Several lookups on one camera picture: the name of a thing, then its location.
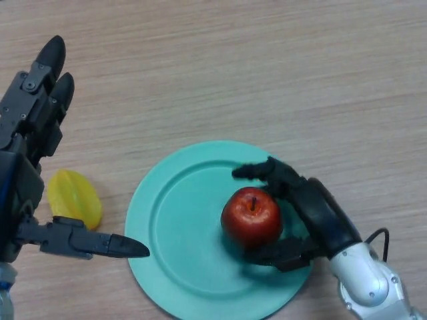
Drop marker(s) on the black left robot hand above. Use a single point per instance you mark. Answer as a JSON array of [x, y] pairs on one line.
[[23, 120]]

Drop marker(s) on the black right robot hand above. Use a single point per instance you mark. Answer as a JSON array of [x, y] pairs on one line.
[[320, 213]]

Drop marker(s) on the red apple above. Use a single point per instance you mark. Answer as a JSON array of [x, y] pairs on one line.
[[250, 216]]

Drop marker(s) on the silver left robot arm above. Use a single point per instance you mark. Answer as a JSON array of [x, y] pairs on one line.
[[6, 293]]

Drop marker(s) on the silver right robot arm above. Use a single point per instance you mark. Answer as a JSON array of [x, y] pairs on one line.
[[367, 276]]

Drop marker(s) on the green round plate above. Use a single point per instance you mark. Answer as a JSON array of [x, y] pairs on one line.
[[187, 240]]

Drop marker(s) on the yellow starfruit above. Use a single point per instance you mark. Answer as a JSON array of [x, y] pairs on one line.
[[75, 200]]

